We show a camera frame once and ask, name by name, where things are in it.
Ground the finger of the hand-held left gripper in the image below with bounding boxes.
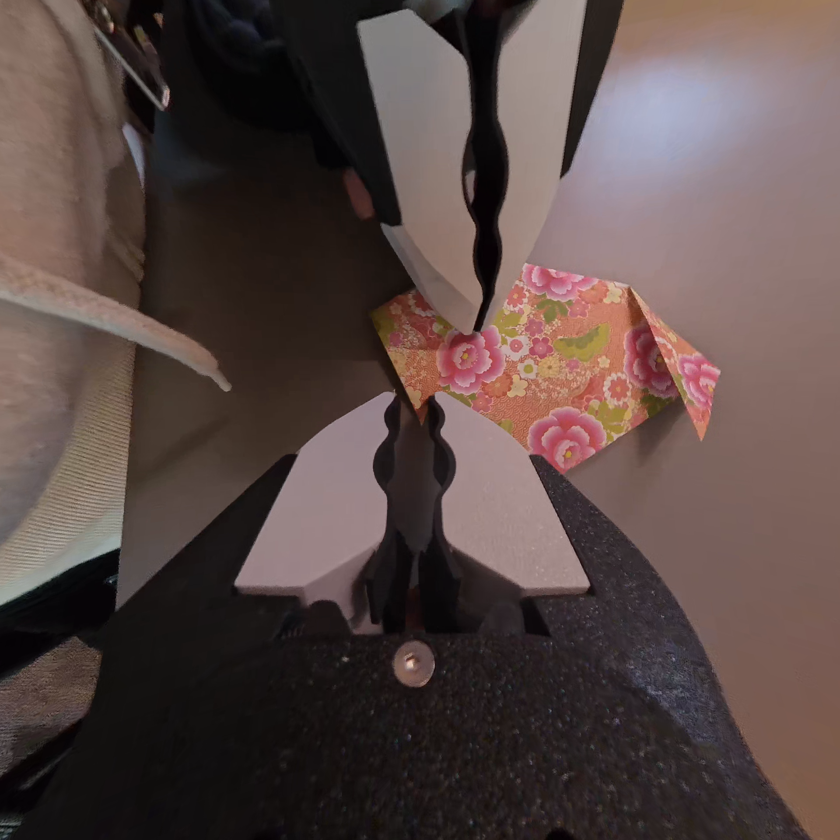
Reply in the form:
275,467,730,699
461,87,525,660
476,0,590,332
356,8,488,337

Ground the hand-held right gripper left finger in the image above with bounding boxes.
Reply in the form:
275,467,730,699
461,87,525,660
233,392,404,599

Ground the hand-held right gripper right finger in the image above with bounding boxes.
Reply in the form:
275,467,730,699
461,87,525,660
422,393,593,597

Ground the floral origami paper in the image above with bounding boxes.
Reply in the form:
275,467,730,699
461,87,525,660
369,262,724,475

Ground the person's light jacket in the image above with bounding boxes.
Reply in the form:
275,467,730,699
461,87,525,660
0,0,233,607

